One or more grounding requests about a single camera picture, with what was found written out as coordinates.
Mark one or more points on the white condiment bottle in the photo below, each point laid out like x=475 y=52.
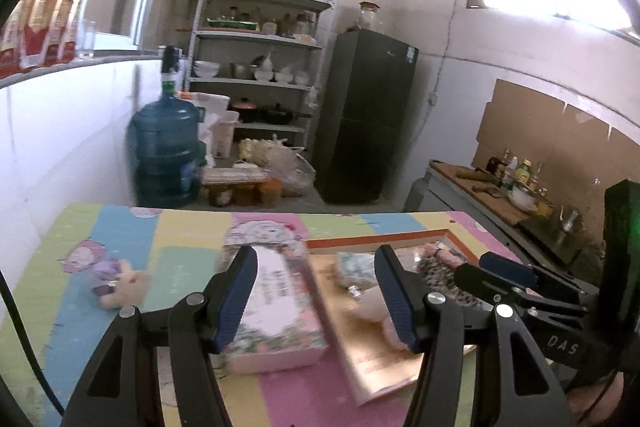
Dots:
x=509 y=174

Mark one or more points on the metal kettle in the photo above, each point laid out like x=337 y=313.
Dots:
x=570 y=219

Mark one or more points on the white paper bag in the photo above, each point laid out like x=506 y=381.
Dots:
x=222 y=137

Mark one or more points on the wooden tray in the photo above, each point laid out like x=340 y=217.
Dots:
x=370 y=357

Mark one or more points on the green white floral soft toy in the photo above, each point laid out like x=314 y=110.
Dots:
x=356 y=269

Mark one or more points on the dark sauce bottle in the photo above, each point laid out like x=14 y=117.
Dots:
x=495 y=167

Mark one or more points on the black refrigerator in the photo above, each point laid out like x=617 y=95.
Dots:
x=365 y=117

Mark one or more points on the small beige plush toy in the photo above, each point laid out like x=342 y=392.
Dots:
x=127 y=289

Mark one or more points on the black frying pan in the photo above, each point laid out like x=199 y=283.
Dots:
x=280 y=114

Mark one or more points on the grey counter cabinet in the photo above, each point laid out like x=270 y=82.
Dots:
x=450 y=202

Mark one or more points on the colourful cartoon play mat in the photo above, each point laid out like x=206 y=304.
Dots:
x=190 y=227

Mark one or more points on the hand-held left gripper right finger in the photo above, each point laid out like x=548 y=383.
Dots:
x=396 y=307

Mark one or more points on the clear drinking glass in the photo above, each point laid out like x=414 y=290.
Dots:
x=87 y=41

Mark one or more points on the filled plastic bag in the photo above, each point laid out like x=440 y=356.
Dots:
x=285 y=167

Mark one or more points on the black pot with red lid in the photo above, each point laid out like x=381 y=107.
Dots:
x=244 y=111

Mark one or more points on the yellow cap oil bottle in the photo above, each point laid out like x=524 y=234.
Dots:
x=524 y=172

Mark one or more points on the dotted dark soft toy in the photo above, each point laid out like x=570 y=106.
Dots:
x=440 y=269

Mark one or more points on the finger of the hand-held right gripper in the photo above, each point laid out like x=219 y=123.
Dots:
x=507 y=269
x=487 y=289

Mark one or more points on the grey metal shelf rack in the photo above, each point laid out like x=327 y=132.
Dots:
x=250 y=82

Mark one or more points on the packed food jars tray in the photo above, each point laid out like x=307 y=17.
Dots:
x=240 y=189

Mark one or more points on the cardboard wall sheet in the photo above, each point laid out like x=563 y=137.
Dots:
x=540 y=127

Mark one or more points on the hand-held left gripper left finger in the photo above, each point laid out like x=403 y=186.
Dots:
x=235 y=302

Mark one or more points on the blue water jug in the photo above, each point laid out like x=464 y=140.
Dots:
x=162 y=142

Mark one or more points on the pale pink fluffy plush toy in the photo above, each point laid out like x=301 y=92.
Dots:
x=372 y=309

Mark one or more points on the floral tissue box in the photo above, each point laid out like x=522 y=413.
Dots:
x=280 y=307

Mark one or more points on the person's right hand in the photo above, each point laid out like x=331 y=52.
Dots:
x=600 y=402

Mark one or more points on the wooden cutting board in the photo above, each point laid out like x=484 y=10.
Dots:
x=480 y=194

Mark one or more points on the black induction cooker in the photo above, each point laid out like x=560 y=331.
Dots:
x=550 y=239

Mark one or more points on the white bowl stack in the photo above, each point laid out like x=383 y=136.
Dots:
x=206 y=69

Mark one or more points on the pink soft toy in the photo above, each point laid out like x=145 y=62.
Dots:
x=450 y=256

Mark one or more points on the glass jar with lid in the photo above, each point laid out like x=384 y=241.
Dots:
x=370 y=17

